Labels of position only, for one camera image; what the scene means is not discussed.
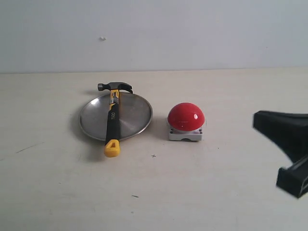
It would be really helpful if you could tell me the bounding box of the round steel plate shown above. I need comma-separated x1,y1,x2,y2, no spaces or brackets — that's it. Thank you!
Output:
78,92,153,141

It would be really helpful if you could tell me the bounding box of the yellow black claw hammer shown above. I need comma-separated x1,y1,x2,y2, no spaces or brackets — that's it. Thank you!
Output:
98,82,133,158

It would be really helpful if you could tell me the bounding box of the red dome push button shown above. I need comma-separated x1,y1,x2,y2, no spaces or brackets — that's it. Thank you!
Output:
167,103,205,141

